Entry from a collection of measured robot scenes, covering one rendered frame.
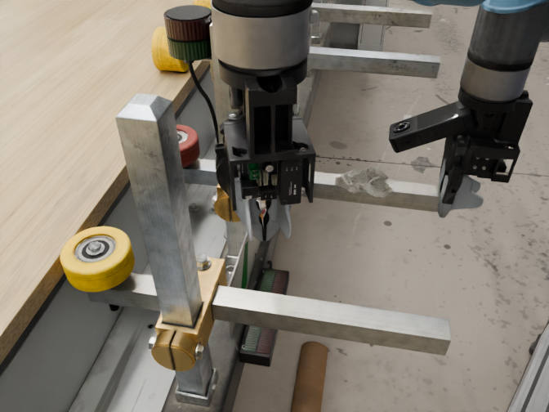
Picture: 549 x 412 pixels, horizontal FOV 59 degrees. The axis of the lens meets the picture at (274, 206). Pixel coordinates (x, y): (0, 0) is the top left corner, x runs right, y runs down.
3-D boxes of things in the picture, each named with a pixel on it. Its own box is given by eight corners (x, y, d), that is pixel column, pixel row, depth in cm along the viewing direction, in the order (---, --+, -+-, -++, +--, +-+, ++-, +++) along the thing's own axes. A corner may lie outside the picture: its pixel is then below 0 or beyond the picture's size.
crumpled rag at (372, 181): (393, 172, 77) (395, 159, 75) (393, 199, 72) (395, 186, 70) (336, 166, 78) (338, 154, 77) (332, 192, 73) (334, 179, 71)
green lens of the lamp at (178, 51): (221, 43, 64) (220, 26, 63) (208, 62, 59) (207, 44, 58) (178, 40, 65) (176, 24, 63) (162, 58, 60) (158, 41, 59)
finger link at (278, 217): (270, 270, 50) (270, 200, 44) (262, 231, 55) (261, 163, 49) (301, 266, 50) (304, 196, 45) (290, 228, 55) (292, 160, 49)
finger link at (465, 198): (475, 233, 73) (493, 183, 67) (435, 228, 74) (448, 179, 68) (473, 219, 76) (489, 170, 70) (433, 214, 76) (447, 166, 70)
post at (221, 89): (254, 277, 90) (244, 11, 59) (250, 292, 88) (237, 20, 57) (236, 275, 91) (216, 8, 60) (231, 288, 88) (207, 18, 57)
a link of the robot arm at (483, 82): (470, 69, 57) (462, 42, 63) (461, 104, 60) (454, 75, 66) (538, 73, 56) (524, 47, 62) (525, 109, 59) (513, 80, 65)
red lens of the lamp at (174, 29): (220, 24, 62) (219, 6, 61) (207, 42, 58) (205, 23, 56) (176, 21, 63) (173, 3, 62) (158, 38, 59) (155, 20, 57)
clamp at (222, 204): (265, 172, 84) (265, 148, 80) (247, 225, 73) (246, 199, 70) (233, 169, 84) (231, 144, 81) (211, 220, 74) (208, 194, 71)
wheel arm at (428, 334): (441, 337, 59) (449, 315, 56) (444, 362, 56) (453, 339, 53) (103, 285, 65) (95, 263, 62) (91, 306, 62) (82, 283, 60)
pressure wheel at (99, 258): (130, 275, 69) (113, 213, 61) (156, 311, 64) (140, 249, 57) (73, 302, 65) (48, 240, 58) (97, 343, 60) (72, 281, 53)
